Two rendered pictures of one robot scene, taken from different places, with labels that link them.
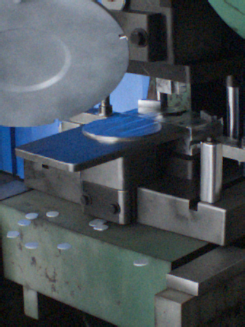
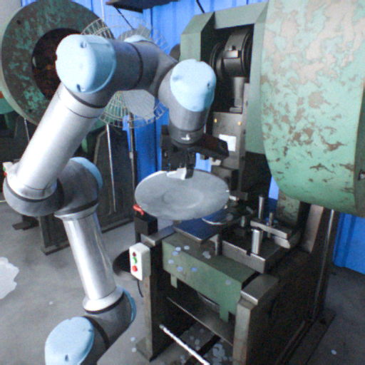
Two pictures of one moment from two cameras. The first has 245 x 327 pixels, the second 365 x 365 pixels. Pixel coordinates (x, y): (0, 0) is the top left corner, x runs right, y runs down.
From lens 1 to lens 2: 0.43 m
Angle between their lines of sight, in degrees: 2
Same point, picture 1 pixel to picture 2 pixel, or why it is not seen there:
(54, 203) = (186, 240)
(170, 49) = (240, 185)
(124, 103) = not seen: hidden behind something
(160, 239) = (233, 266)
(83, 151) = (204, 230)
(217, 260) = (262, 284)
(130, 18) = (223, 171)
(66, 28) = (203, 187)
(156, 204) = (230, 249)
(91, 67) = (211, 202)
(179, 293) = (247, 302)
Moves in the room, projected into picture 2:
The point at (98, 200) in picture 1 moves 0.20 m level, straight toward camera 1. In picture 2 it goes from (207, 244) to (213, 278)
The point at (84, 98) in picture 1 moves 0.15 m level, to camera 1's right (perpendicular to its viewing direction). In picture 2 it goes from (206, 212) to (252, 212)
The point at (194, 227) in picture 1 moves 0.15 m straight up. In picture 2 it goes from (248, 262) to (252, 224)
